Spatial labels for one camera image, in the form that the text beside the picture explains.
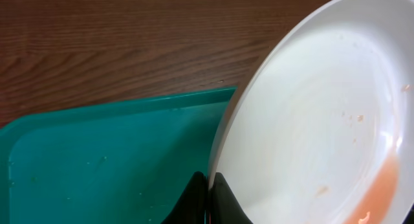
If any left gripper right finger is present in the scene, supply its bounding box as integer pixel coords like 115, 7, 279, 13
209, 172, 252, 224

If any teal plastic serving tray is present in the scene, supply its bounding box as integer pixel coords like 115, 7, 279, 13
1, 87, 234, 223

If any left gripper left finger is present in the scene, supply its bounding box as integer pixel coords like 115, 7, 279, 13
161, 172, 207, 224

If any white plate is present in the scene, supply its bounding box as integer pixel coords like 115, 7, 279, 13
209, 0, 413, 223

